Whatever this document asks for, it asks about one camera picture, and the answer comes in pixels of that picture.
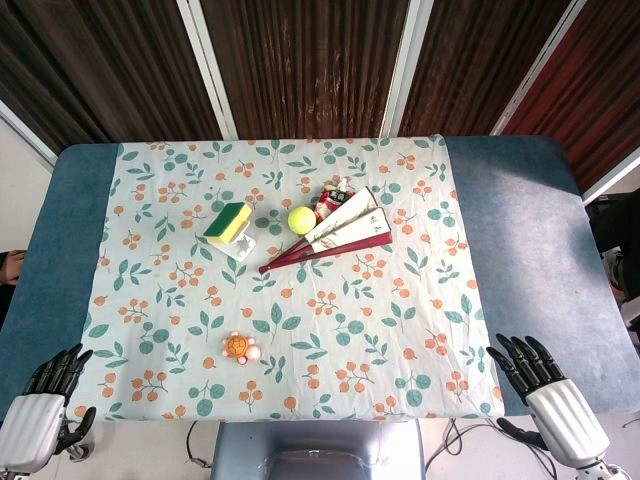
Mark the small white card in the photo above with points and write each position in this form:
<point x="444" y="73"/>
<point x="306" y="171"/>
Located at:
<point x="242" y="243"/>

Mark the floral patterned tablecloth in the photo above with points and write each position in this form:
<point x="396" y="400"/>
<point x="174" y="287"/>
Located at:
<point x="300" y="300"/>

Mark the yellow green sponge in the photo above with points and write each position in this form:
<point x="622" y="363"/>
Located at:
<point x="227" y="224"/>

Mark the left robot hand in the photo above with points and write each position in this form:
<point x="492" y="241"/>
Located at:
<point x="30" y="417"/>

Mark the folding paper fan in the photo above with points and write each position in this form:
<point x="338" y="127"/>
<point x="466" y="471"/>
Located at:
<point x="345" y="227"/>

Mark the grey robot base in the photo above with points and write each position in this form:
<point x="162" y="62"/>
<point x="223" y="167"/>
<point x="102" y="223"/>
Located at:
<point x="320" y="450"/>

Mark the red white snack packet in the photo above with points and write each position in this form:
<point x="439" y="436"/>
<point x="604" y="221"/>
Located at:
<point x="332" y="197"/>

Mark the orange turtle toy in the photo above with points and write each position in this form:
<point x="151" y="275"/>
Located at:
<point x="239" y="346"/>

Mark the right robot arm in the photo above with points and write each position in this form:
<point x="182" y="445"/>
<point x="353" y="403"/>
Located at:
<point x="600" y="471"/>

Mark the yellow tennis ball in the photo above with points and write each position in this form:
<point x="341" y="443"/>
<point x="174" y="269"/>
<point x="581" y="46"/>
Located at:
<point x="301" y="220"/>

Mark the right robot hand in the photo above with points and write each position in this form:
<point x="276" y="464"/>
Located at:
<point x="565" y="415"/>

